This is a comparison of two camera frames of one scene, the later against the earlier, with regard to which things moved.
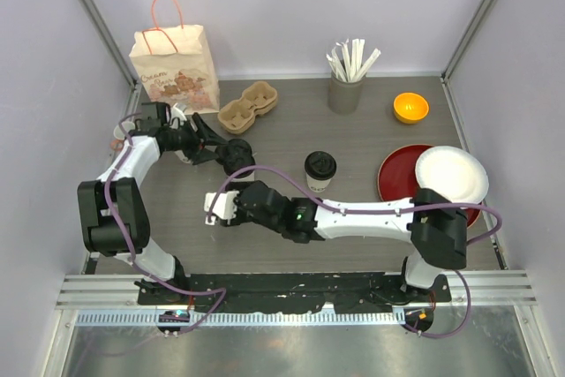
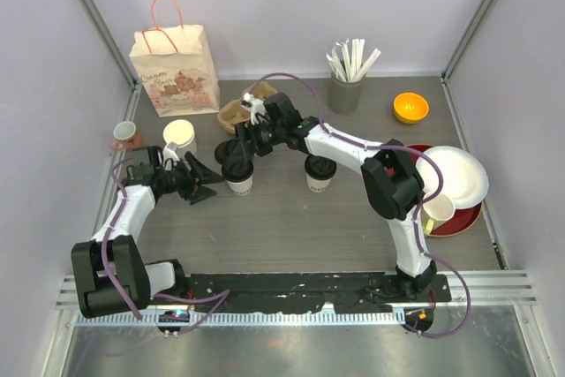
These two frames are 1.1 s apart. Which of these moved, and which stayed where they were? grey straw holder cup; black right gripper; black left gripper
Moved: black right gripper; black left gripper
Stayed: grey straw holder cup
